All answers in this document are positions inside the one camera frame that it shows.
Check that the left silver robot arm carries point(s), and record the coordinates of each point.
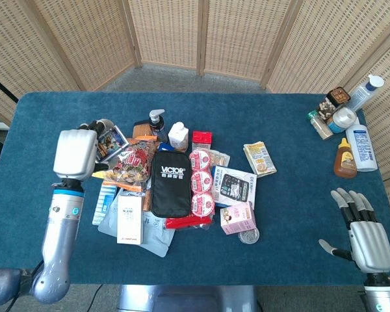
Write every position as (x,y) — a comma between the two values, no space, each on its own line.
(60,234)

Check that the white jar blue label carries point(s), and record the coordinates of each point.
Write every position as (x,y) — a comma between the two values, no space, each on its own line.
(343,120)

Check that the beige sachet strip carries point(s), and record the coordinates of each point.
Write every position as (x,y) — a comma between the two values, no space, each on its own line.
(221,158)

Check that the amber honey squeeze bottle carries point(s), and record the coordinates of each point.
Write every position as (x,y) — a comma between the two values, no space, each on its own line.
(344,161)

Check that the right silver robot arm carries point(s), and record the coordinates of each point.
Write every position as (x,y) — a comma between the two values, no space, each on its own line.
(382,294)

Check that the blue and white packet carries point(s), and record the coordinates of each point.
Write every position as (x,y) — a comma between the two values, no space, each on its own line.
(100,204)

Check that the white bottle blue label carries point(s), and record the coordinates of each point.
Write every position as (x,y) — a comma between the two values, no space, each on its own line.
(362,148)

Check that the clear round lid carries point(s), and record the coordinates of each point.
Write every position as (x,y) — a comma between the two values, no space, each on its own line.
(249,236)

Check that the red and white box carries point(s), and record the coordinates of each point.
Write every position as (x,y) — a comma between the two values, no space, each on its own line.
(202,139)

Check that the tall white carton box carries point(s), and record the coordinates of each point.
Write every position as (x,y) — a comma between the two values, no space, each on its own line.
(130,219)

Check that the black Victor zip pouch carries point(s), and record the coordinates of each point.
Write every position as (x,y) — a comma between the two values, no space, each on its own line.
(171,185)

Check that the pale blue flat pouch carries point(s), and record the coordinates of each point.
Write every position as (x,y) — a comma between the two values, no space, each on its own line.
(154,235)

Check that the flat red packet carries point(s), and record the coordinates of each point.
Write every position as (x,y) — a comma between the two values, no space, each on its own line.
(188,223)

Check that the yellow green sachet stack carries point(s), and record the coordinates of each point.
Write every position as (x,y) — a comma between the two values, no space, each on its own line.
(260,158)

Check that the clear bottle blue cap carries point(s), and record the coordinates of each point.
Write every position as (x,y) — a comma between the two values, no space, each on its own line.
(365,92)

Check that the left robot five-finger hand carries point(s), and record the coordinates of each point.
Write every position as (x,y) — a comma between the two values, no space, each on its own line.
(75,152)

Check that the dark pump dispenser bottle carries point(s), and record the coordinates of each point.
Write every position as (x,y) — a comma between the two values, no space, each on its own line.
(157,126)

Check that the green capped spice bottle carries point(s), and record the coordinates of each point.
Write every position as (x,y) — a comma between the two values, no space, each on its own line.
(319,125)

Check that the red lidded snack cup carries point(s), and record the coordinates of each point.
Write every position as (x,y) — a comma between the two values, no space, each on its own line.
(201,182)
(202,204)
(200,160)

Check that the white calculator box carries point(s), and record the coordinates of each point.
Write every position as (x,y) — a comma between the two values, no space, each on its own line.
(235,188)

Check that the capsule jar brown lid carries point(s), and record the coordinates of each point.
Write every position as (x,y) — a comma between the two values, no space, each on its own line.
(331,102)

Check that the white squat bottle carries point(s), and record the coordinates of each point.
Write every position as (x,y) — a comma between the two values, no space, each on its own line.
(178,136)

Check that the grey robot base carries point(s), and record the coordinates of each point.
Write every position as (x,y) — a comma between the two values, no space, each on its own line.
(188,299)

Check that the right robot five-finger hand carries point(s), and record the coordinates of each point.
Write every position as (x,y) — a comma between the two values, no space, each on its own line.
(370,242)

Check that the colourful card box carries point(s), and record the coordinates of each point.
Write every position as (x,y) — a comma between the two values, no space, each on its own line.
(112,144)

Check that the pink carton box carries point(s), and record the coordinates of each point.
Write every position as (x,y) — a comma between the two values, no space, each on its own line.
(238,218)

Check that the brown wooden box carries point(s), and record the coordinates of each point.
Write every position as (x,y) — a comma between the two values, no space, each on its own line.
(143,130)

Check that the blue table carpet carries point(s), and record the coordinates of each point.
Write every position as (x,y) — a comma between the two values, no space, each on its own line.
(279,227)

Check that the brown stick packet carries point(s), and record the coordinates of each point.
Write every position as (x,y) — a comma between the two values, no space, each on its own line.
(147,201)

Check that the red printed snack bag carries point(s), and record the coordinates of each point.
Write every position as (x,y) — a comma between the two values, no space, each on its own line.
(133,165)

